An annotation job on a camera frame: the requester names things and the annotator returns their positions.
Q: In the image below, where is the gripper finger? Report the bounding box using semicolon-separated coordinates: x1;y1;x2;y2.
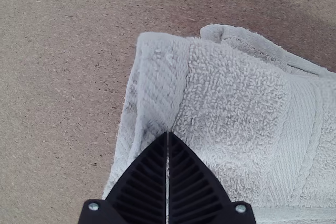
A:
167;131;257;224
80;131;168;224

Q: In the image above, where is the pale towel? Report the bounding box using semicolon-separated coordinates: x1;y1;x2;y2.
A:
101;24;336;224

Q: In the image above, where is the cork mat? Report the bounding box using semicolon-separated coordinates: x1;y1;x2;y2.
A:
0;0;336;224

